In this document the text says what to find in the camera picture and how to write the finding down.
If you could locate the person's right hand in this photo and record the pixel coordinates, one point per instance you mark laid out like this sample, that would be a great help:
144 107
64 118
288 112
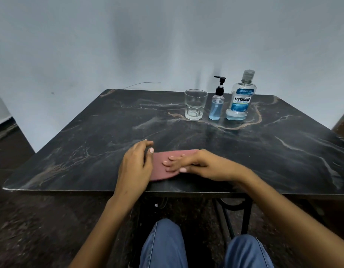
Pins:
213 166

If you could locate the person's left hand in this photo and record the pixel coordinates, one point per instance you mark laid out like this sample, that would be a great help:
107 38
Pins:
134 170

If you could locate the pink cloth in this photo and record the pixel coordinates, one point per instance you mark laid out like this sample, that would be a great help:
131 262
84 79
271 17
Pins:
159 171

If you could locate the small clear bottle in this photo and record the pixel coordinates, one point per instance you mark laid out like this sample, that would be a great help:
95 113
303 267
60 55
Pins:
216 110

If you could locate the clear drinking glass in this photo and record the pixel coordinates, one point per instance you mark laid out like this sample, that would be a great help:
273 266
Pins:
196 104

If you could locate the large bottle with blue label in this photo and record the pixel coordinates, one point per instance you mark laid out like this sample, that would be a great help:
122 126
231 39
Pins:
241 100

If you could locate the black pump dispenser head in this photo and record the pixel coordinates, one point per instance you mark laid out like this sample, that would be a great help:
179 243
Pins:
220 90

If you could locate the clear plastic bottle cap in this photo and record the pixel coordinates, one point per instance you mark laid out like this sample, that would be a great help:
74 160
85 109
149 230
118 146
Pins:
248 76

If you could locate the person's left forearm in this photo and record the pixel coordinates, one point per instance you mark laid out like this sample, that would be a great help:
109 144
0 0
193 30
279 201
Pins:
102 237

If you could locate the person's right forearm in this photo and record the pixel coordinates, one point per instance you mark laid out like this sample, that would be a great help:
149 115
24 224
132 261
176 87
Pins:
294 220

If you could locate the person's left leg blue jeans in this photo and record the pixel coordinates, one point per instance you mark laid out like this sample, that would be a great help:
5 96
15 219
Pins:
165 245

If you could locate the person's leg blue jeans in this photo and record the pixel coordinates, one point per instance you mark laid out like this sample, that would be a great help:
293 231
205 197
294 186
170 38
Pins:
247 254
165 245

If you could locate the person's right leg blue jeans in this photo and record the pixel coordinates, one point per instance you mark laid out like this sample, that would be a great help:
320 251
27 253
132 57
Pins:
247 254

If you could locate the brown wooden door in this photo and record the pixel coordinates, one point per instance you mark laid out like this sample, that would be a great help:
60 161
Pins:
343 125

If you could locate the black metal table frame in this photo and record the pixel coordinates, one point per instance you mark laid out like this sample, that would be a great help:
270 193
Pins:
246 217

